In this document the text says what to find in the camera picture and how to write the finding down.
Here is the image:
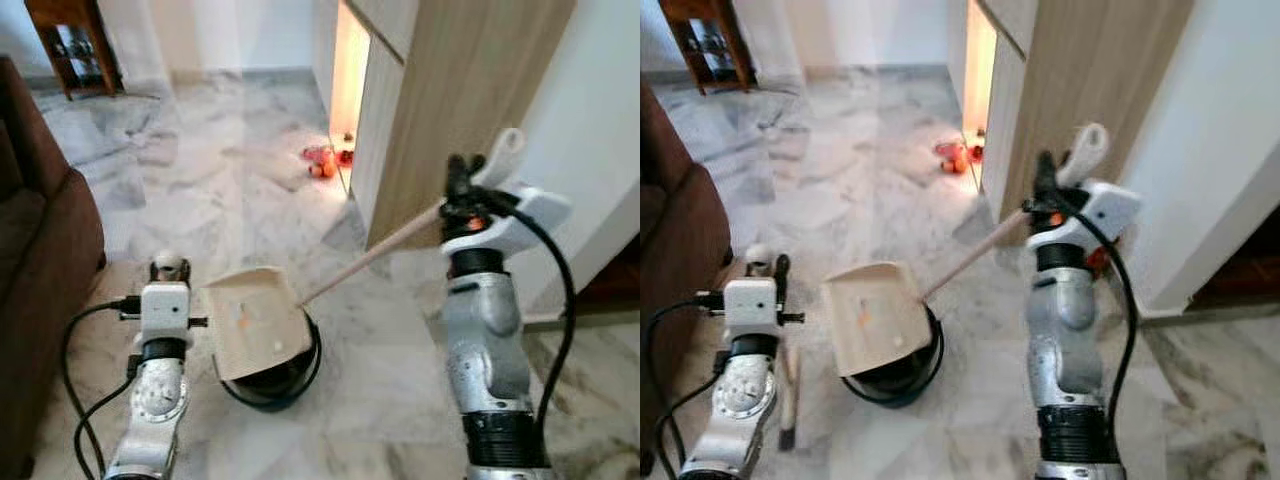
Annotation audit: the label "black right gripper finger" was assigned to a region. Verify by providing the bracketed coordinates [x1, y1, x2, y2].
[446, 153, 488, 197]
[1035, 149, 1063, 197]

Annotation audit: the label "beige long-handled dustpan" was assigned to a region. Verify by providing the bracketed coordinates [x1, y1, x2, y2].
[204, 127, 527, 382]
[821, 121, 1112, 379]

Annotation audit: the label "red and orange toys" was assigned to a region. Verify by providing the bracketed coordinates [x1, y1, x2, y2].
[934, 139, 987, 177]
[302, 144, 357, 180]

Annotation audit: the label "light wood cabinet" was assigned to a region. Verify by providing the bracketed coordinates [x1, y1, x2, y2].
[309, 0, 578, 252]
[944, 0, 1197, 247]

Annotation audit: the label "brown sofa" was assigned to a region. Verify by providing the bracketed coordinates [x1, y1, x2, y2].
[640, 84, 732, 473]
[0, 55, 107, 480]

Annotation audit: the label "round black bin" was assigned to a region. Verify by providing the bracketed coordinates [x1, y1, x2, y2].
[214, 309, 324, 414]
[839, 304, 947, 409]

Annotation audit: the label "dark wooden step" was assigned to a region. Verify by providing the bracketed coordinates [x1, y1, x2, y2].
[1188, 233, 1280, 309]
[574, 238, 641, 313]

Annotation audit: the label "wooden side table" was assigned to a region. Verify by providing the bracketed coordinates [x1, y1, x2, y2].
[659, 0, 757, 97]
[24, 0, 122, 102]

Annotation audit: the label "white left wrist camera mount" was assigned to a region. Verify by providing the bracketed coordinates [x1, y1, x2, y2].
[722, 277, 782, 338]
[139, 282, 192, 342]

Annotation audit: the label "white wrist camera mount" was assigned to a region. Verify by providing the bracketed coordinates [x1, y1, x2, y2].
[442, 184, 574, 258]
[722, 277, 782, 338]
[1029, 179, 1145, 253]
[139, 282, 192, 342]

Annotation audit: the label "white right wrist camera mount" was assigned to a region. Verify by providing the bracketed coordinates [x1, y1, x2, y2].
[442, 184, 574, 258]
[1029, 179, 1145, 253]

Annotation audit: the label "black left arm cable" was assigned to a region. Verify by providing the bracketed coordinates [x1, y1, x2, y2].
[644, 291, 725, 477]
[59, 294, 143, 479]

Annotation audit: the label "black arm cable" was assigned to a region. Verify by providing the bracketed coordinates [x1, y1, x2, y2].
[470, 189, 582, 443]
[644, 291, 725, 477]
[59, 294, 143, 479]
[1060, 194, 1142, 443]

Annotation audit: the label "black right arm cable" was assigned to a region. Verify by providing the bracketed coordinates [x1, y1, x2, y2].
[1060, 194, 1142, 443]
[470, 189, 582, 443]

